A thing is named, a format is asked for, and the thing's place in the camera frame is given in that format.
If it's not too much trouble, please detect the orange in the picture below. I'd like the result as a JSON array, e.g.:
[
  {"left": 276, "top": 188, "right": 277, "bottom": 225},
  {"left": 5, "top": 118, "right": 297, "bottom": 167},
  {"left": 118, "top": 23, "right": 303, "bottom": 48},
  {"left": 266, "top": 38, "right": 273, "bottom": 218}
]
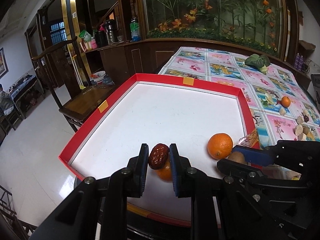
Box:
[
  {"left": 155, "top": 159, "right": 172, "bottom": 182},
  {"left": 280, "top": 96, "right": 291, "bottom": 108},
  {"left": 207, "top": 133, "right": 233, "bottom": 160}
]

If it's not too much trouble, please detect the orange at table edge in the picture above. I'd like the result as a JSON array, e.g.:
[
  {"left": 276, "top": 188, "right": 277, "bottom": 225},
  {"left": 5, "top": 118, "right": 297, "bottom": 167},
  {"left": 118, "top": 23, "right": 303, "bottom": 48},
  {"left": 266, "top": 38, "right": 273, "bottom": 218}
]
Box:
[{"left": 155, "top": 159, "right": 172, "bottom": 182}]

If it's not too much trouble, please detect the red white shallow box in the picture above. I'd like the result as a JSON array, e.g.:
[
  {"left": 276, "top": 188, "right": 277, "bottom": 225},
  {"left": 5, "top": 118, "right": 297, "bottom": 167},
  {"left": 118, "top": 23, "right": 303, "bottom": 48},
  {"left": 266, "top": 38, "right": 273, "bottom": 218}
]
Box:
[{"left": 58, "top": 73, "right": 261, "bottom": 228}]

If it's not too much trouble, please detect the beige lotus root piece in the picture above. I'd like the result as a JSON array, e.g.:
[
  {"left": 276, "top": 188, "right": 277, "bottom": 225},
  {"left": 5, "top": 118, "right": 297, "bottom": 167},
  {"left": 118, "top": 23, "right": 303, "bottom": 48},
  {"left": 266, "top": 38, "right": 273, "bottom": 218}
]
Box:
[{"left": 295, "top": 124, "right": 303, "bottom": 137}]

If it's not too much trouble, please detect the small beige root piece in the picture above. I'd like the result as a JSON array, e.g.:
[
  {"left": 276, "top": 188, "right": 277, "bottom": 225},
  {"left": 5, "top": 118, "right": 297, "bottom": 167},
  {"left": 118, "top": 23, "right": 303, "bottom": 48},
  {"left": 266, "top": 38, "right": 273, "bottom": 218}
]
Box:
[{"left": 279, "top": 107, "right": 286, "bottom": 115}]

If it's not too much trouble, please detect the colourful patterned tablecloth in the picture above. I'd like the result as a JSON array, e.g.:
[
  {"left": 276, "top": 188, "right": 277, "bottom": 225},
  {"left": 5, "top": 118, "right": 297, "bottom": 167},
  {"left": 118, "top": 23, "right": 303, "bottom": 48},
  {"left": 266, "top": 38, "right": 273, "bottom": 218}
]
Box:
[{"left": 160, "top": 47, "right": 319, "bottom": 148}]

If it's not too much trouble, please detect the green leafy vegetable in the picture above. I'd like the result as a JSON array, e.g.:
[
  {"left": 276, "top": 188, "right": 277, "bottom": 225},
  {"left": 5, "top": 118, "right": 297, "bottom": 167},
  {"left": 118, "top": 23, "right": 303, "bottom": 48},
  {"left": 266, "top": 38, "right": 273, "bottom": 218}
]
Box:
[{"left": 245, "top": 54, "right": 270, "bottom": 75}]

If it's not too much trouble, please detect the purple bottles pair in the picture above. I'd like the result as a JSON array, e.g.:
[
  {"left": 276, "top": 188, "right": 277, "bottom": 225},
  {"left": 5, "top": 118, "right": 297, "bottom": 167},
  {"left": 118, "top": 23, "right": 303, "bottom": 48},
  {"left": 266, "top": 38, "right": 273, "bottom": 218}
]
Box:
[{"left": 293, "top": 53, "right": 304, "bottom": 71}]

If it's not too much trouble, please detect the wooden chair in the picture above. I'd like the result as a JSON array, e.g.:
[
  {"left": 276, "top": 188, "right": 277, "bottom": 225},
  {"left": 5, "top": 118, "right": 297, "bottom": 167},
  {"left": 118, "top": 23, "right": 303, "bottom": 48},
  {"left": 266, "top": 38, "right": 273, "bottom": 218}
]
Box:
[{"left": 31, "top": 37, "right": 118, "bottom": 132}]

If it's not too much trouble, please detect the green spray bottle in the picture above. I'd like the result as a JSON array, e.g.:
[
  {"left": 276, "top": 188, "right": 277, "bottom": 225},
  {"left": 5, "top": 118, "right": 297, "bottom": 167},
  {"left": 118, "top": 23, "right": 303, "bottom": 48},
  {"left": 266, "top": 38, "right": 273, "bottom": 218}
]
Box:
[{"left": 130, "top": 17, "right": 141, "bottom": 42}]

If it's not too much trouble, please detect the wall picture frame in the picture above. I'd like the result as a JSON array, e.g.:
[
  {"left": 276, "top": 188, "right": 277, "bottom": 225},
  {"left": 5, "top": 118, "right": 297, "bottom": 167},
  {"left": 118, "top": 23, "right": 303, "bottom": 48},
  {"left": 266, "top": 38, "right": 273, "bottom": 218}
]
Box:
[{"left": 0, "top": 48, "right": 8, "bottom": 77}]

